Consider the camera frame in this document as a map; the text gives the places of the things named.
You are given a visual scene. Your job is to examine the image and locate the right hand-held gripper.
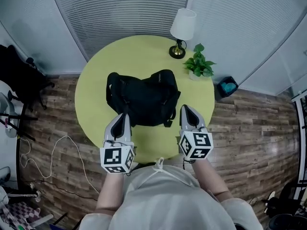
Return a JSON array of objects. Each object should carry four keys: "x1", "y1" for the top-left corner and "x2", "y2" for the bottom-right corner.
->
[{"x1": 179, "y1": 104, "x2": 214, "y2": 161}]

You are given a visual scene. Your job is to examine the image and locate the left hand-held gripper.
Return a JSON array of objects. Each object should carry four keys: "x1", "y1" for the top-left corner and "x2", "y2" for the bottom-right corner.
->
[{"x1": 100, "y1": 113, "x2": 136, "y2": 175}]

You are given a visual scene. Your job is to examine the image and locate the black backpack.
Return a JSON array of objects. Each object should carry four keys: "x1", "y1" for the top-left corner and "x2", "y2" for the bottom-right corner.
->
[{"x1": 106, "y1": 69, "x2": 182, "y2": 128}]

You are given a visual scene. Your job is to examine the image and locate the person's right forearm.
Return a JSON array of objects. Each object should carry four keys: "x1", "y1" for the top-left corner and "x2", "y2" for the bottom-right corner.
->
[{"x1": 189, "y1": 159, "x2": 235, "y2": 203}]

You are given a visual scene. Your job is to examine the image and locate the person's left forearm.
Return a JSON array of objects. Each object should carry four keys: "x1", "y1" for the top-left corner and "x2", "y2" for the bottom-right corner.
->
[{"x1": 95, "y1": 172, "x2": 126, "y2": 216}]

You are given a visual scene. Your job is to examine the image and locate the black waste bin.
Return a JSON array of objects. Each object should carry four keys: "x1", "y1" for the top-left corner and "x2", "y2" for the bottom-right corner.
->
[{"x1": 217, "y1": 76, "x2": 239, "y2": 99}]

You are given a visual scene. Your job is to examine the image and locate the green potted plant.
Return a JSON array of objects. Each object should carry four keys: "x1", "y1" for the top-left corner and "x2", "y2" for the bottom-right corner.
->
[{"x1": 182, "y1": 43, "x2": 217, "y2": 81}]

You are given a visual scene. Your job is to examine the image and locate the round yellow-green table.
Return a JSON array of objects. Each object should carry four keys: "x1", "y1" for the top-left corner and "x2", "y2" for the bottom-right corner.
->
[{"x1": 74, "y1": 34, "x2": 215, "y2": 164}]

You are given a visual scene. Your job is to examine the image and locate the person's white shirt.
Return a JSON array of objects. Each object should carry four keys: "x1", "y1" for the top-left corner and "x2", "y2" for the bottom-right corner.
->
[{"x1": 79, "y1": 157, "x2": 264, "y2": 230}]

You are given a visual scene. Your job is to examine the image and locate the white shade table lamp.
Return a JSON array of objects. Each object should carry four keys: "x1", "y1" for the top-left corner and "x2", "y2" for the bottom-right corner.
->
[{"x1": 168, "y1": 8, "x2": 198, "y2": 59}]

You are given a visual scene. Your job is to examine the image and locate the black tripod stand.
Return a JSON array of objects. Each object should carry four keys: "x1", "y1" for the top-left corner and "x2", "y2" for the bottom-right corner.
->
[{"x1": 0, "y1": 101, "x2": 38, "y2": 142}]

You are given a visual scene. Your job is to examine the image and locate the white shoe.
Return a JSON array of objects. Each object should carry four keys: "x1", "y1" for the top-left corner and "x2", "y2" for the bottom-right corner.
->
[{"x1": 263, "y1": 191, "x2": 277, "y2": 213}]

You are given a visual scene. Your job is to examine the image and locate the black office chair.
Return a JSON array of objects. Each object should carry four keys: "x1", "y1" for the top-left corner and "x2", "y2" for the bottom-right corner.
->
[{"x1": 0, "y1": 44, "x2": 55, "y2": 113}]

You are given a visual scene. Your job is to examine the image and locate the checked purple cloth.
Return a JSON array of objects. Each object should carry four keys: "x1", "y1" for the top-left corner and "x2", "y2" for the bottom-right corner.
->
[{"x1": 0, "y1": 201, "x2": 42, "y2": 230}]

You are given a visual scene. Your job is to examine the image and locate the white floor cable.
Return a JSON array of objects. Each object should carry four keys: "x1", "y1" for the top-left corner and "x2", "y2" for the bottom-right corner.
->
[{"x1": 20, "y1": 135, "x2": 100, "y2": 194}]

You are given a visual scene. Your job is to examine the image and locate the black floor cable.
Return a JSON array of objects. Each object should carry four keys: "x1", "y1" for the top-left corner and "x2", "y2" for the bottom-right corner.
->
[{"x1": 30, "y1": 179, "x2": 98, "y2": 199}]

